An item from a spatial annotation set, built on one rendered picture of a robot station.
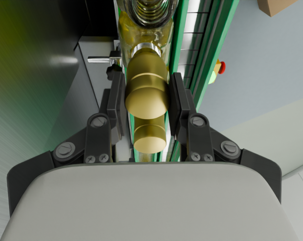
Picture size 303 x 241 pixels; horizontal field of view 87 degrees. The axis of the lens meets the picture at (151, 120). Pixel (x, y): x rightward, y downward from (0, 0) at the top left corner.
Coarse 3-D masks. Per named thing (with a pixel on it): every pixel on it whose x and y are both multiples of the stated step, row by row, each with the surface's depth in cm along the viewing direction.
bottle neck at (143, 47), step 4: (140, 44) 15; (144, 44) 15; (148, 44) 15; (152, 44) 15; (136, 48) 15; (140, 48) 15; (144, 48) 14; (148, 48) 14; (152, 48) 15; (156, 48) 15; (132, 52) 15; (136, 52) 14; (140, 52) 14; (152, 52) 14; (156, 52) 15; (160, 52) 16; (132, 56) 15; (160, 56) 15
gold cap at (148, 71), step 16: (128, 64) 14; (144, 64) 12; (160, 64) 13; (128, 80) 12; (144, 80) 11; (160, 80) 11; (128, 96) 11; (144, 96) 11; (160, 96) 11; (144, 112) 12; (160, 112) 12
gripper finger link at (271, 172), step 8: (248, 152) 9; (216, 160) 9; (224, 160) 9; (240, 160) 9; (248, 160) 8; (256, 160) 8; (264, 160) 9; (256, 168) 8; (264, 168) 8; (272, 168) 8; (280, 168) 8; (264, 176) 8; (272, 176) 8; (280, 176) 8; (272, 184) 8; (280, 184) 8; (280, 192) 8; (280, 200) 7
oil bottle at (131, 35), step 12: (120, 12) 17; (120, 24) 15; (132, 24) 15; (168, 24) 15; (120, 36) 16; (132, 36) 15; (144, 36) 15; (156, 36) 15; (168, 36) 15; (120, 48) 17; (132, 48) 16; (168, 48) 16; (168, 60) 18
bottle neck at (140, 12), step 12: (132, 0) 9; (144, 0) 12; (156, 0) 11; (168, 0) 9; (132, 12) 9; (144, 12) 10; (156, 12) 10; (168, 12) 9; (144, 24) 9; (156, 24) 9
